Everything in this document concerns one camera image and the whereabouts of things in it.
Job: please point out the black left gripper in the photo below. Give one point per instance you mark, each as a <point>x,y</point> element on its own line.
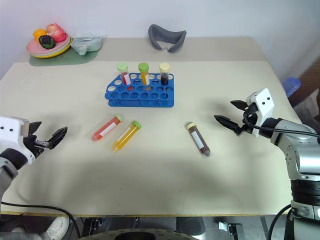
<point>33,146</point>

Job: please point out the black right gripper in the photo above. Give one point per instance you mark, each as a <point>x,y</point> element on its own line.
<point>251,120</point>

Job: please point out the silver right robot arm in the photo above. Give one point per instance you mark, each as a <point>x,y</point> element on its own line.
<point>302,155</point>

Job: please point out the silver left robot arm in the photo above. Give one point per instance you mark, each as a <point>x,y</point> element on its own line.
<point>7,170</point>

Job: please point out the brown tube, yellow cap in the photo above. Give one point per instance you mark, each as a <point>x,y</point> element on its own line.
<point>198,140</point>

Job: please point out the red tube, green cap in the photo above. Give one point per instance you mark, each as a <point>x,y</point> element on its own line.
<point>106,128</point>
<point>124,75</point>

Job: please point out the dark tube, yellow cap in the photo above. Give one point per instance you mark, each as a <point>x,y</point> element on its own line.
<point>164,75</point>

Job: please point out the orange tube, green cap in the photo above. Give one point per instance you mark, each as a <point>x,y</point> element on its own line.
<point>126,137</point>
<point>144,75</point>

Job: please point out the blue test tube rack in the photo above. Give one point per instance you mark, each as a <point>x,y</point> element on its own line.
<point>140,96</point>

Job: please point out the blue water bottle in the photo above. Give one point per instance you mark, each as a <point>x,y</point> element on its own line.
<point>292,86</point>

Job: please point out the green table mat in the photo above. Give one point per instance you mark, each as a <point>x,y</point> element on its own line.
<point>75,58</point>

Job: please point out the stack of pastel plates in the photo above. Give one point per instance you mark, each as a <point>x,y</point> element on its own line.
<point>40,51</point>

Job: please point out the black and green toy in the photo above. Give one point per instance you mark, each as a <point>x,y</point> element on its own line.
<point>46,42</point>

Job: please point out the white shoe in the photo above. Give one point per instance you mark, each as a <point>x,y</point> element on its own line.
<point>56,227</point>

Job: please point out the pale green plastic pouch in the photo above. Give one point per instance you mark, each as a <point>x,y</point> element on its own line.
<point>86,43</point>

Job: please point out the orange toy fruit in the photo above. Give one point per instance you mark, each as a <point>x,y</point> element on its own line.
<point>38,33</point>

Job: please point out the pink toy fruit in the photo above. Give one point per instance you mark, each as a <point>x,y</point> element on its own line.
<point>56,32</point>

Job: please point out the grey fabric eye mask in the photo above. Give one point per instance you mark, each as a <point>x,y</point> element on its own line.
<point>156,37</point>

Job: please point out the black cylinder under table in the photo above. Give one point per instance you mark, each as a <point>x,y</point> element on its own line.
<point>191,225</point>

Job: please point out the dark rounded base shape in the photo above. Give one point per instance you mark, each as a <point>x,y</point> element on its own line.
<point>137,235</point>

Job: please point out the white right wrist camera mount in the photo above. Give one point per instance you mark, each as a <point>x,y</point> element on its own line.
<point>263,105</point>

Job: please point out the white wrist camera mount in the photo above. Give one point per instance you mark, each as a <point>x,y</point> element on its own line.
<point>263,105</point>
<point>11,132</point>

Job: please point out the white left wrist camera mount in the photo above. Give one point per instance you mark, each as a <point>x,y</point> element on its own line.
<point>11,132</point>

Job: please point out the metal bracket under table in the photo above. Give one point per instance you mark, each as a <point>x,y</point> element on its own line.
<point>231,228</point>

